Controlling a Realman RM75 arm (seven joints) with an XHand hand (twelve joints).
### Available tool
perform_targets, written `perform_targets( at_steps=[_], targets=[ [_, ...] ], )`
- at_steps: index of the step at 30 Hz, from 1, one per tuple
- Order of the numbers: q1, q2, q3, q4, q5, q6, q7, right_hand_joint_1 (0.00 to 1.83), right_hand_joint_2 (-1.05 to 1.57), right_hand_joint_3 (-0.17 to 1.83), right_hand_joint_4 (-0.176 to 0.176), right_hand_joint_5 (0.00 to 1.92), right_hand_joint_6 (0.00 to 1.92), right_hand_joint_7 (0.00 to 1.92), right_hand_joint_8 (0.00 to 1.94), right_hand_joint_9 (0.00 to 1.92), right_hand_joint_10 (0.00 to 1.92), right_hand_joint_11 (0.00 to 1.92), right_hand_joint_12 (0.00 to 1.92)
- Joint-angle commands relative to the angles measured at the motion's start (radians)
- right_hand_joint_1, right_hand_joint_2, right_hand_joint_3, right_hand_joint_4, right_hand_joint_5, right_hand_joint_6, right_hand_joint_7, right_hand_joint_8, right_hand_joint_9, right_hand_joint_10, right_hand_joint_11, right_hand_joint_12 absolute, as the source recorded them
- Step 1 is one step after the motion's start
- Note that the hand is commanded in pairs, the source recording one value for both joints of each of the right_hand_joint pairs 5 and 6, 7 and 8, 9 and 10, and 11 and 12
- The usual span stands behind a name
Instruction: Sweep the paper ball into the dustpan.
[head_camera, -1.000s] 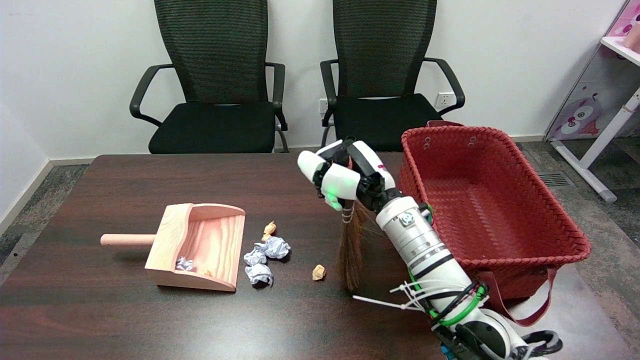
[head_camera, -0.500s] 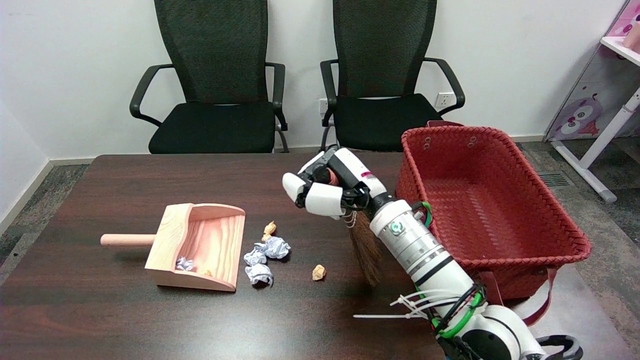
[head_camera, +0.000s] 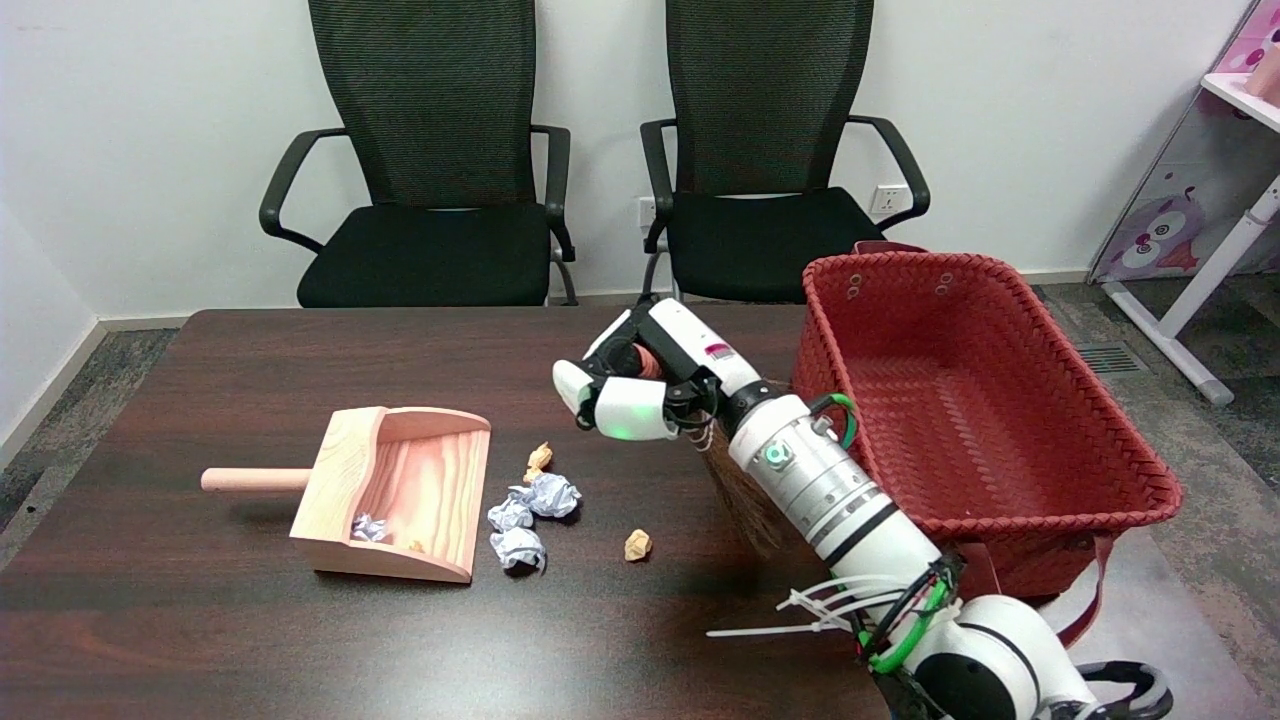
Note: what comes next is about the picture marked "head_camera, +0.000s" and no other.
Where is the floor vent grille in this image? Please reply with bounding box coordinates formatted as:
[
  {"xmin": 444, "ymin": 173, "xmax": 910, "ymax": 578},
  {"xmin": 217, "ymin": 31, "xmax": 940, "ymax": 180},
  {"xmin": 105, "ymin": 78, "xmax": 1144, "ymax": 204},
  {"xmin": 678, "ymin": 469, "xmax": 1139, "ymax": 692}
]
[{"xmin": 1075, "ymin": 343, "xmax": 1141, "ymax": 376}]

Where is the black mesh office chair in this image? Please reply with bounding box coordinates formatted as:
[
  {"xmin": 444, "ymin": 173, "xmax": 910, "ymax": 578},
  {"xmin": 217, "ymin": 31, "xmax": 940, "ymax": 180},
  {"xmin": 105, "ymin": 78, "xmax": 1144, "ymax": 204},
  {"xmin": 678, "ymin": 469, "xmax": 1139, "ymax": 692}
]
[
  {"xmin": 259, "ymin": 0, "xmax": 579, "ymax": 309},
  {"xmin": 640, "ymin": 0, "xmax": 931, "ymax": 306}
]

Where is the brown straw hand broom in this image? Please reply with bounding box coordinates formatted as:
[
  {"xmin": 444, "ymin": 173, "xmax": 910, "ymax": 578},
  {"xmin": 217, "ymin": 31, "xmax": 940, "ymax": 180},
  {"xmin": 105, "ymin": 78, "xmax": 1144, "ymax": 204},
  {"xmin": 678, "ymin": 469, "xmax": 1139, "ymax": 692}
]
[{"xmin": 630, "ymin": 345, "xmax": 791, "ymax": 557}]

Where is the pink cartoon kids shelf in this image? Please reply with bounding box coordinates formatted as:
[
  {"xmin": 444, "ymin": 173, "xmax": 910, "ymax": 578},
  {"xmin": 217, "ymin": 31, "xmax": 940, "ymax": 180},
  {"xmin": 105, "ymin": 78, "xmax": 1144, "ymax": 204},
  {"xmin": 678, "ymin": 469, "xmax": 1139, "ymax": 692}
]
[{"xmin": 1088, "ymin": 0, "xmax": 1280, "ymax": 283}]

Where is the wooden dustpan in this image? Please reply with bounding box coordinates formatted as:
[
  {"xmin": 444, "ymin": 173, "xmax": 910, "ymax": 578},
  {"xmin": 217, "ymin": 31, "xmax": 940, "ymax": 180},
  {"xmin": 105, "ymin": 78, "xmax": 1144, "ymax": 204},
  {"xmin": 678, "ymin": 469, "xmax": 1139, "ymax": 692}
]
[{"xmin": 200, "ymin": 405, "xmax": 493, "ymax": 585}]

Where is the white desk leg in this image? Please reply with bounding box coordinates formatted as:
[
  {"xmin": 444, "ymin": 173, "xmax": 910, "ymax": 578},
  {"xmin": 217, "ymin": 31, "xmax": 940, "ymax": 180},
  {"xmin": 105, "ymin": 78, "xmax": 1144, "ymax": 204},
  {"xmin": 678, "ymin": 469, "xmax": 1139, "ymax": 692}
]
[{"xmin": 1103, "ymin": 175, "xmax": 1280, "ymax": 406}]

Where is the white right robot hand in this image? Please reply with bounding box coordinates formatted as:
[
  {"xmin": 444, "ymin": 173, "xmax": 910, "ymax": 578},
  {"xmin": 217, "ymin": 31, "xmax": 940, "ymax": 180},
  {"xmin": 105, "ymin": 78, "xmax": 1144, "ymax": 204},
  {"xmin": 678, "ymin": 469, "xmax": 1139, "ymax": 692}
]
[{"xmin": 552, "ymin": 297, "xmax": 766, "ymax": 443}]

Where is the red woven basket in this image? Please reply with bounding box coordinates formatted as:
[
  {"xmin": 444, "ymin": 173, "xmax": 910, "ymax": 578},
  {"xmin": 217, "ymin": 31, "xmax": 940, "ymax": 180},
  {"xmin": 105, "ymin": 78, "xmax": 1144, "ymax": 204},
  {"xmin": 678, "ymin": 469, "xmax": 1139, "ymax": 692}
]
[{"xmin": 790, "ymin": 240, "xmax": 1184, "ymax": 651}]

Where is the pink cup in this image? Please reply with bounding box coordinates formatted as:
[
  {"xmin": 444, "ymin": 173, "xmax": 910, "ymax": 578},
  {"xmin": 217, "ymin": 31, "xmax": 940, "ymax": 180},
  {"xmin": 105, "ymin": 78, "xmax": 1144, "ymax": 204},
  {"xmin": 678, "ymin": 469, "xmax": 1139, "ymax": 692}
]
[{"xmin": 1245, "ymin": 45, "xmax": 1280, "ymax": 101}]

